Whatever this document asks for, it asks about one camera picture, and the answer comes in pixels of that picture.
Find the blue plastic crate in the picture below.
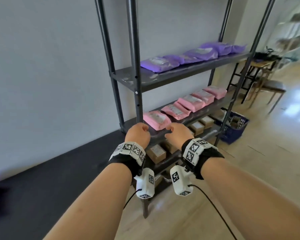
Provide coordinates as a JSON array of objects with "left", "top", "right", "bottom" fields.
[{"left": 216, "top": 111, "right": 250, "bottom": 145}]

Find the wooden chair with grey seat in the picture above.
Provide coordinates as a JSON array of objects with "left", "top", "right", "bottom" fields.
[{"left": 249, "top": 65, "right": 287, "bottom": 115}]

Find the person's left hand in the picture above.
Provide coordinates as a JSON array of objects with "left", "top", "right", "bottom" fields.
[{"left": 125, "top": 123, "right": 151, "bottom": 149}]

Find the wooden desk with black legs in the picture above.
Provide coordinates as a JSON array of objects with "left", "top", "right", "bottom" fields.
[{"left": 226, "top": 58, "right": 278, "bottom": 104}]

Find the group of brown cardboard boxes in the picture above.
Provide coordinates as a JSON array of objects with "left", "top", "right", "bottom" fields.
[{"left": 145, "top": 115, "right": 216, "bottom": 189}]

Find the person's right hand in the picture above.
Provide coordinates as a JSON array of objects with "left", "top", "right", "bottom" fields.
[{"left": 164, "top": 122, "right": 195, "bottom": 148}]

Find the person's left forearm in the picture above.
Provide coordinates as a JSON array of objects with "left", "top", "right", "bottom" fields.
[{"left": 44, "top": 162, "right": 133, "bottom": 240}]

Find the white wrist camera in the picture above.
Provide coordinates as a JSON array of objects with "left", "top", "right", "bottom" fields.
[{"left": 134, "top": 168, "right": 155, "bottom": 200}]

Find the person's right forearm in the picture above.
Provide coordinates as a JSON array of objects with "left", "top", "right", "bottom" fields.
[{"left": 200, "top": 157, "right": 300, "bottom": 240}]

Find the dark metal shelf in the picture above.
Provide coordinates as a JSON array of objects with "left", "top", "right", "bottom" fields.
[{"left": 94, "top": 0, "right": 277, "bottom": 219}]

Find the black camera cable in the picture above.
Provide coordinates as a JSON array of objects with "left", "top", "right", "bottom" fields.
[
  {"left": 189, "top": 184, "right": 238, "bottom": 240},
  {"left": 122, "top": 188, "right": 143, "bottom": 210}
]

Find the black low table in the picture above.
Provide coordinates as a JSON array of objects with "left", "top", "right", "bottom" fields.
[{"left": 0, "top": 120, "right": 140, "bottom": 240}]

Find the white display shelving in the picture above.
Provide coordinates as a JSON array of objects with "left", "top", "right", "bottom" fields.
[{"left": 275, "top": 7, "right": 300, "bottom": 63}]

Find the white marker cube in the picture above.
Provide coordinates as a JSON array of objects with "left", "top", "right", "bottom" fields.
[{"left": 170, "top": 165, "right": 193, "bottom": 197}]

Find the black gear pile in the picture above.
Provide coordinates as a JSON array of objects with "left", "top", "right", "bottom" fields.
[{"left": 254, "top": 47, "right": 282, "bottom": 62}]

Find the black marker wristband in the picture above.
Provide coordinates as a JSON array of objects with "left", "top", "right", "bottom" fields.
[
  {"left": 108, "top": 141, "right": 147, "bottom": 178},
  {"left": 181, "top": 138, "right": 225, "bottom": 180}
]

